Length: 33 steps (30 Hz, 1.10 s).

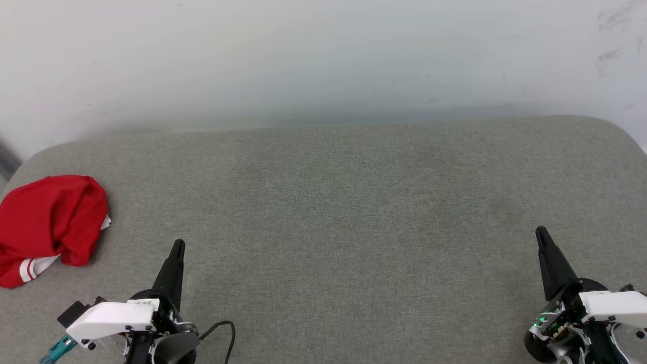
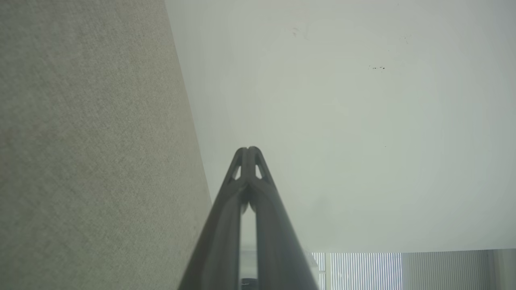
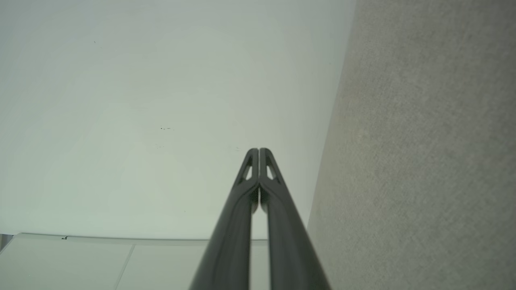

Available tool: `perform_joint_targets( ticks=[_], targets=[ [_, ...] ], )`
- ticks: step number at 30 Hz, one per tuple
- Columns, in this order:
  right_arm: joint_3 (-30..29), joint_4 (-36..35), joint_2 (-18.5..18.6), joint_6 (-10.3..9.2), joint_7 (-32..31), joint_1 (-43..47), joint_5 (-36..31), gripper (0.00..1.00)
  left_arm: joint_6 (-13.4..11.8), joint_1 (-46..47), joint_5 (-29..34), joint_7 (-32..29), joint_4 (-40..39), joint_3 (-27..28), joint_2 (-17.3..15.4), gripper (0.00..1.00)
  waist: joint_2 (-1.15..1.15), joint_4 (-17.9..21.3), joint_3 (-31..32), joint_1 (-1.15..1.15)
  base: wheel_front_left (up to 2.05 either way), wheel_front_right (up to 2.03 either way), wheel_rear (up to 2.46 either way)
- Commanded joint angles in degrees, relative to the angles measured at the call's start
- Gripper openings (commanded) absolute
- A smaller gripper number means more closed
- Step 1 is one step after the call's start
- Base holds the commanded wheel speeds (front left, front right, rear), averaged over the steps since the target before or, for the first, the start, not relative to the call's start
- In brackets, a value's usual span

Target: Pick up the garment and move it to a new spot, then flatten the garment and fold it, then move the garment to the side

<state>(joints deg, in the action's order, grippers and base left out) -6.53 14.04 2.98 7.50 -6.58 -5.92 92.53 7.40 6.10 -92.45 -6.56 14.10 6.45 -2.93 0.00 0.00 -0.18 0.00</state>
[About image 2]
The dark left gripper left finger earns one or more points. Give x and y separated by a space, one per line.
221 237

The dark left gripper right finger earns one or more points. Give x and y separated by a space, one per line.
278 245

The white vertical window blinds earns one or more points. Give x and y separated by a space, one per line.
363 272

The grey fabric sofa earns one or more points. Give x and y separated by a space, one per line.
88 145

